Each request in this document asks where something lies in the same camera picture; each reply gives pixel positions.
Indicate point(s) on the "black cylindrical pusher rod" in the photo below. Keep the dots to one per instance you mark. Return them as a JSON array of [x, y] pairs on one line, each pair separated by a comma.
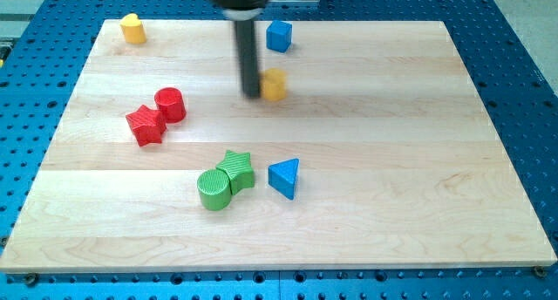
[[246, 46]]

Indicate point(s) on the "yellow hexagon block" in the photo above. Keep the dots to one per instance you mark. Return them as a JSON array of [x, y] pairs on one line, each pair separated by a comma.
[[273, 84]]

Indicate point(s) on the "light wooden board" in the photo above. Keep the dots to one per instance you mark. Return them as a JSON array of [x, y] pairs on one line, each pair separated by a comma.
[[400, 165]]

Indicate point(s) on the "blue cube block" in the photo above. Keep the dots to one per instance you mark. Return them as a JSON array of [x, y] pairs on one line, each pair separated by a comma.
[[279, 36]]

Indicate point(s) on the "red cylinder block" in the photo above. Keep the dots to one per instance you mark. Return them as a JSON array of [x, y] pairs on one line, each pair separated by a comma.
[[170, 102]]

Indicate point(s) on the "yellow heart block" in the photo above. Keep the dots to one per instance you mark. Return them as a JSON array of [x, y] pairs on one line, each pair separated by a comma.
[[132, 29]]

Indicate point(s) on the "red star block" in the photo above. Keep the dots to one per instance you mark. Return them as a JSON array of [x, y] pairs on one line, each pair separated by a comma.
[[147, 125]]

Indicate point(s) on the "green star block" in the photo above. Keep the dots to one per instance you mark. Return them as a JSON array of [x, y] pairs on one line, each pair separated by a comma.
[[237, 167]]

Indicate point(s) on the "blue triangle block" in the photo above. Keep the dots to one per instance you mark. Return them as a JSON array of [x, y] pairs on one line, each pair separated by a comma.
[[282, 177]]

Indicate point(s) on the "green cylinder block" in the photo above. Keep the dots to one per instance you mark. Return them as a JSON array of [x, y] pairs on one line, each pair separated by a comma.
[[214, 189]]

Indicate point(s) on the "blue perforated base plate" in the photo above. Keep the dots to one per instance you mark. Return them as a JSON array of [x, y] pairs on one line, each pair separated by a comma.
[[44, 65]]

